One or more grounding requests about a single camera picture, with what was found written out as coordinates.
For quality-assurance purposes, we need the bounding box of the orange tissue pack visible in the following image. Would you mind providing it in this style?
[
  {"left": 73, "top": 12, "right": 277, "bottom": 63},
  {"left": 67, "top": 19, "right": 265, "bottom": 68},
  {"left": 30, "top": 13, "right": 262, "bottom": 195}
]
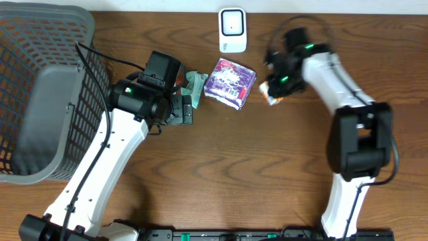
[{"left": 259, "top": 81, "right": 284, "bottom": 106}]

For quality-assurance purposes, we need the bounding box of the teal snack packet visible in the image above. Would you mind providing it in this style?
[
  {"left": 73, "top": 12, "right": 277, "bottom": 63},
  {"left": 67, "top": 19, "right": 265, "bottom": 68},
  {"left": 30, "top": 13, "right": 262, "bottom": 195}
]
[{"left": 181, "top": 71, "right": 209, "bottom": 109}]

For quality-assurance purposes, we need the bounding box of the purple tissue pack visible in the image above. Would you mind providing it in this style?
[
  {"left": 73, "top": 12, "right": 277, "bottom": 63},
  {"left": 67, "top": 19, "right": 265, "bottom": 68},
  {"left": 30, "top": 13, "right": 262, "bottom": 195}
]
[{"left": 203, "top": 58, "right": 257, "bottom": 110}]

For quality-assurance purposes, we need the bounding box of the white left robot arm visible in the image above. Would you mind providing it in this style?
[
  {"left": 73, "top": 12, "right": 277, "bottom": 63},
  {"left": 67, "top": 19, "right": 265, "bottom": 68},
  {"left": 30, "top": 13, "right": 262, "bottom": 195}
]
[{"left": 19, "top": 79, "right": 193, "bottom": 240}]

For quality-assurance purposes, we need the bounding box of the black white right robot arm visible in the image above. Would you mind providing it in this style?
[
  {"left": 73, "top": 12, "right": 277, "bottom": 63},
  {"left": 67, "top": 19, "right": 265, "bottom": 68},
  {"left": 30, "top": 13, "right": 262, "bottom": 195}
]
[{"left": 264, "top": 27, "right": 399, "bottom": 240}]

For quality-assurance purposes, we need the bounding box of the grey plastic basket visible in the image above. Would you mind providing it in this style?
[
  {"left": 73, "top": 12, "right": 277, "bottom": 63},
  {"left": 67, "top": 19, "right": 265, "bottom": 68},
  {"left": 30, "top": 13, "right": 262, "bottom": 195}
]
[{"left": 1, "top": 2, "right": 110, "bottom": 185}]

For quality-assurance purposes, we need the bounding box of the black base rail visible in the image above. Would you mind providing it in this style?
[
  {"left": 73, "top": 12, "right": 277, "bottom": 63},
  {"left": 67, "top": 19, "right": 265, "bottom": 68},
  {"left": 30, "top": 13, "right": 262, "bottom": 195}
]
[{"left": 137, "top": 224, "right": 395, "bottom": 241}]

